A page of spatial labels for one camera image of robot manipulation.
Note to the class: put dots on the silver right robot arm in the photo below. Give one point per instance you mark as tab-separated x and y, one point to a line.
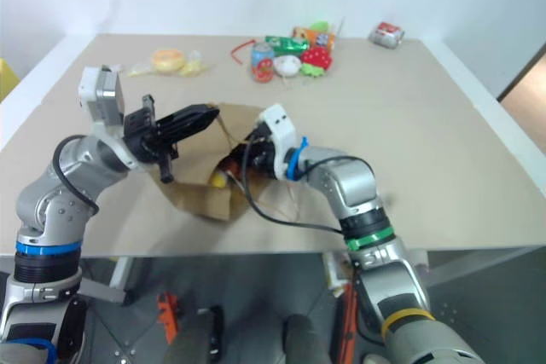
354	185

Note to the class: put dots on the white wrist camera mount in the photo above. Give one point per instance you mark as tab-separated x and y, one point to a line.
91	87
279	125

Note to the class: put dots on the blue zip tie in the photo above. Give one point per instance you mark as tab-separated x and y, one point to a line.
294	163

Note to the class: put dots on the orange tool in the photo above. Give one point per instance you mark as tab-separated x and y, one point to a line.
167	313

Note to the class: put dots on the yellow plush toy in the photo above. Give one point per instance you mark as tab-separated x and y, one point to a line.
220	179

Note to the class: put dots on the red strawberry plush toy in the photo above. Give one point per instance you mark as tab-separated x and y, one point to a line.
316	57

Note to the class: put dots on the silver red can plush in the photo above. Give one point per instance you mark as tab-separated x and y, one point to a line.
386	34

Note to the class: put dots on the brown paper bag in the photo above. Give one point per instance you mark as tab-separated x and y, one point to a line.
200	198

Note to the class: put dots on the orange snack packet plush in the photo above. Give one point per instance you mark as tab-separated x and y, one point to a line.
317	36

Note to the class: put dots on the grey table leg bracket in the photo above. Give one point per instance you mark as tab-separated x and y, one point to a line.
102	289

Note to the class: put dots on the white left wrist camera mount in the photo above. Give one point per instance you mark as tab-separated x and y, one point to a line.
91	87

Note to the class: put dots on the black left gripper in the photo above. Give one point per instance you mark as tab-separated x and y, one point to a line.
143	134

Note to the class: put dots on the bright green plush toy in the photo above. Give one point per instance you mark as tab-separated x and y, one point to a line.
320	25

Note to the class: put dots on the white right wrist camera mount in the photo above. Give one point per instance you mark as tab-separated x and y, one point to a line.
279	125

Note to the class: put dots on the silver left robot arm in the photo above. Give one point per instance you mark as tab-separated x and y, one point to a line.
38	202

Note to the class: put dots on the red brown plush toy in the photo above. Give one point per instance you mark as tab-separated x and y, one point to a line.
230	165

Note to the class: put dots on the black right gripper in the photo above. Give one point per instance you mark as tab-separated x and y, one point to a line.
262	155

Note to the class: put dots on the white round plush toy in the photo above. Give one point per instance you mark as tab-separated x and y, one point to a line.
286	65

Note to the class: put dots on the soda can plush toy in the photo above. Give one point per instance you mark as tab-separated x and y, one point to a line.
262	63

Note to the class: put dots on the green snack packet plush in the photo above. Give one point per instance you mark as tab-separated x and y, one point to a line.
286	43

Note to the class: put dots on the yellow bin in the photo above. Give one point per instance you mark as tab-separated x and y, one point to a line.
7	80

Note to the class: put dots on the orange black clamp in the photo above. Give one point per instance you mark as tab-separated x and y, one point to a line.
350	321

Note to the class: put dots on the yellow plush in clear wrap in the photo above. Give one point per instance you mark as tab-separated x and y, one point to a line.
192	66

